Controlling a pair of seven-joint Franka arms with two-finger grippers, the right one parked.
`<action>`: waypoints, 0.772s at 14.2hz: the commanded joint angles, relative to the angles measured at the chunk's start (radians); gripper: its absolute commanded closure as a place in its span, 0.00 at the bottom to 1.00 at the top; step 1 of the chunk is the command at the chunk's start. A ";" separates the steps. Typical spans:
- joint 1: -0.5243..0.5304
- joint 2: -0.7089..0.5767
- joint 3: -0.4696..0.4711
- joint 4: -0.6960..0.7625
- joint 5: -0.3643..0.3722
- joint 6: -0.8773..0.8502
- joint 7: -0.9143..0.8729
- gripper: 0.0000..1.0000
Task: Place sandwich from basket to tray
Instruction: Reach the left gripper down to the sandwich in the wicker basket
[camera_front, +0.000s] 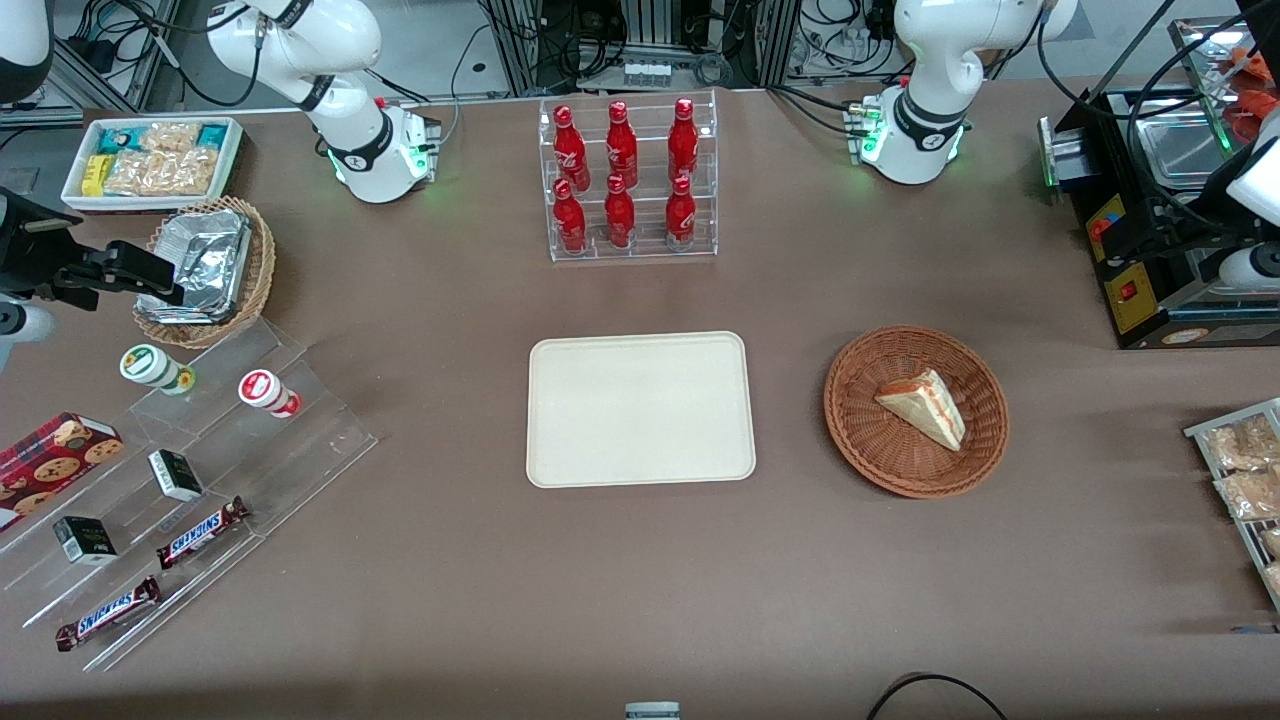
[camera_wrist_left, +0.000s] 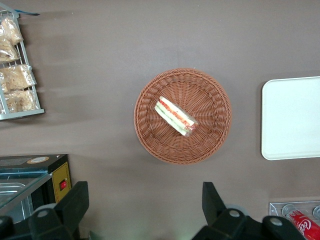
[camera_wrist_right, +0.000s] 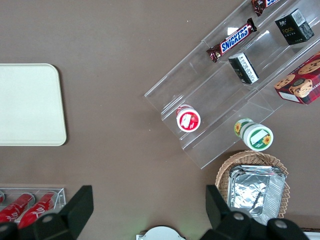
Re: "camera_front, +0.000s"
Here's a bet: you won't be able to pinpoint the small black carton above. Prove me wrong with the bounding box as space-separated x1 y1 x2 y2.
147 449 205 503
52 516 119 567

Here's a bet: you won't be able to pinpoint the green lid yogurt cup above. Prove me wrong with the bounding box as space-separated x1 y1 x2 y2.
119 343 197 396

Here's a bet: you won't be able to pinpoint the orange packaged food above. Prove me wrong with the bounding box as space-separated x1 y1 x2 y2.
1225 45 1280 146

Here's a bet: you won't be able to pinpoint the tray of packaged pastries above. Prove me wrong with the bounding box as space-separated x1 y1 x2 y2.
1184 397 1280 613

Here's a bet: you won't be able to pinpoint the light wicker basket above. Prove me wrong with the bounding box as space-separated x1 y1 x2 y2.
132 195 277 350

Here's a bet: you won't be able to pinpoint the aluminium frame with cables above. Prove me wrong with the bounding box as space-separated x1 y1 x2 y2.
480 0 801 93

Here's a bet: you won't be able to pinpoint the Snickers chocolate bar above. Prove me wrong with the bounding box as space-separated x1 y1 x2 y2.
156 496 251 571
55 575 163 653

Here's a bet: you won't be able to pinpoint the clear acrylic bottle rack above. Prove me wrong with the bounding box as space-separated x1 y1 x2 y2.
538 90 719 263

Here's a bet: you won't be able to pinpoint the black cable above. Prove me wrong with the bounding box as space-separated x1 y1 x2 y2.
865 673 1011 720

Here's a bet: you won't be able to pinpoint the red cola bottle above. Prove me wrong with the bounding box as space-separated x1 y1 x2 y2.
553 104 591 191
664 175 698 251
667 97 700 186
604 174 637 250
552 179 588 255
604 100 639 189

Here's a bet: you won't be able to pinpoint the stacked aluminium foil trays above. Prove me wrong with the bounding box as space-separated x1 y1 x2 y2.
135 208 252 326

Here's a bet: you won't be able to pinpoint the triangular sandwich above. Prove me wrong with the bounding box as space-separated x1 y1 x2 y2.
875 368 967 453

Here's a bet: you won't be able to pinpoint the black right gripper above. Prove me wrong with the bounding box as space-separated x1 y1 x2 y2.
0 188 187 311

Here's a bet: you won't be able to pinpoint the white rectangular snack bin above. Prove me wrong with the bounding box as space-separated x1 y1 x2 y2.
60 116 245 214

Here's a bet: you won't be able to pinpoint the steel tray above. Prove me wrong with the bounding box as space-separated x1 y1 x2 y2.
1130 115 1236 191
1168 15 1280 151

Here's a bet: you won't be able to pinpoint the clear acrylic stepped display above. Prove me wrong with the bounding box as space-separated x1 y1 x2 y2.
0 318 379 673

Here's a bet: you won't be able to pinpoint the cream plastic tray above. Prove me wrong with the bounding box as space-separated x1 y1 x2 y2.
526 331 757 490

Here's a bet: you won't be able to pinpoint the black sealing machine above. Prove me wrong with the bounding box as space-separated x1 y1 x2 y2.
1038 88 1280 350

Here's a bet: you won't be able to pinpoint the red lid yogurt cup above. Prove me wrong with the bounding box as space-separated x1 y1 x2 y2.
237 369 302 419

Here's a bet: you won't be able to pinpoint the brown wicker basket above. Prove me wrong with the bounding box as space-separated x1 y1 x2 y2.
823 325 1010 499

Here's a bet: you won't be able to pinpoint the red plaid cookie box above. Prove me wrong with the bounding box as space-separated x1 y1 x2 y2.
0 411 125 533

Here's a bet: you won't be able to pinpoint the clear cracker packet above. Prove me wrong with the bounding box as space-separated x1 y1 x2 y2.
160 148 221 196
140 122 201 153
103 152 171 197

